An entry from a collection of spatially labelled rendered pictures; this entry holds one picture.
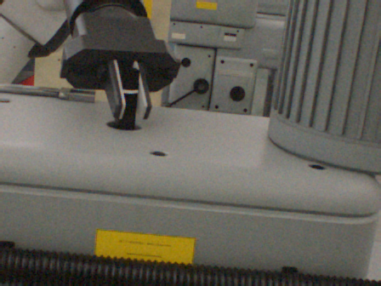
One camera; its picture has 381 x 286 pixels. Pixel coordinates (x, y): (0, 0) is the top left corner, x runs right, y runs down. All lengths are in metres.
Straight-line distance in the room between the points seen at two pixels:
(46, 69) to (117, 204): 1.89
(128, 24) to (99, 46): 0.06
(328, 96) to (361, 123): 0.04
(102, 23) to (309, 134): 0.25
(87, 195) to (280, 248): 0.18
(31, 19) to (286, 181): 0.59
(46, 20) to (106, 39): 0.37
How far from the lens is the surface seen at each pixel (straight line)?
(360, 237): 0.72
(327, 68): 0.73
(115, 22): 0.83
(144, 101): 0.77
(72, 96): 0.89
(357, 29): 0.72
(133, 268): 0.67
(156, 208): 0.68
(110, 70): 0.79
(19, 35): 1.20
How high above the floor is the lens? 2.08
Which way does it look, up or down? 18 degrees down
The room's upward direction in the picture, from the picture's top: 6 degrees clockwise
